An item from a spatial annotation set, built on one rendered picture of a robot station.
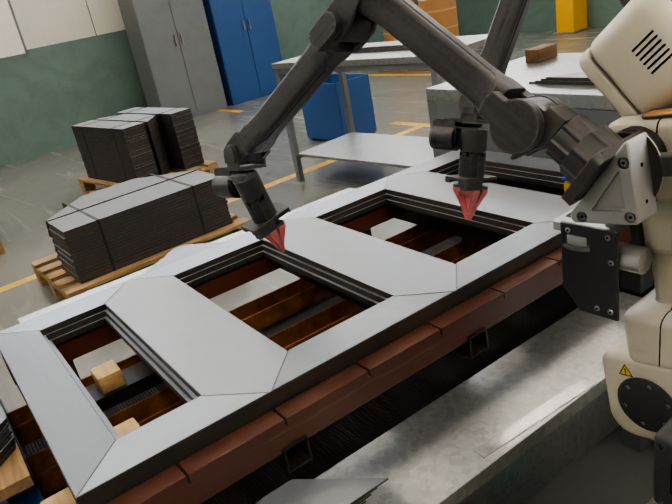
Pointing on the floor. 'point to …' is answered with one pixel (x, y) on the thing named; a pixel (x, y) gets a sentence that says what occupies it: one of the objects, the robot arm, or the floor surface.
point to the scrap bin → (362, 107)
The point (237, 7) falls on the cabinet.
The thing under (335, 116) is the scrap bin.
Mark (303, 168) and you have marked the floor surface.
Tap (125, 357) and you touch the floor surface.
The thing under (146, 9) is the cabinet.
